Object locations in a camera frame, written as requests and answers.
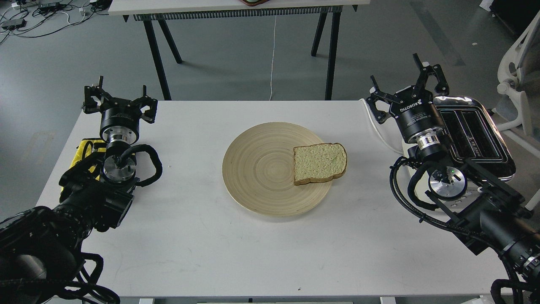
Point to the white background table black legs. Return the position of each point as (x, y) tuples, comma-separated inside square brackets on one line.
[(160, 11)]

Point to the brown object on background table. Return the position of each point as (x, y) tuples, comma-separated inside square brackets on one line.
[(253, 2)]

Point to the round bamboo plate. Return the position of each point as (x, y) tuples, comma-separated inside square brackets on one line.
[(258, 170)]

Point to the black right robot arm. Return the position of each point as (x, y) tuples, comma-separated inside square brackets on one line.
[(492, 214)]

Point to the cream and chrome toaster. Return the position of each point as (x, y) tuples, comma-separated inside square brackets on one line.
[(469, 134)]

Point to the yellow object behind left arm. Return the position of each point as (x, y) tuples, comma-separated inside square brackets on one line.
[(101, 171)]

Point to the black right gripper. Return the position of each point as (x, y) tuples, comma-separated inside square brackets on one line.
[(419, 113)]

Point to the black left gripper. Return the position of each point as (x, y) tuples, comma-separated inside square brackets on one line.
[(117, 112)]

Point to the slice of bread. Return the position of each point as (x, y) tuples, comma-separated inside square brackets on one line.
[(319, 163)]

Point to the white office chair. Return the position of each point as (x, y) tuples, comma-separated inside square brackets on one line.
[(510, 75)]

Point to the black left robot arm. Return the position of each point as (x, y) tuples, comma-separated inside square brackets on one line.
[(41, 248)]

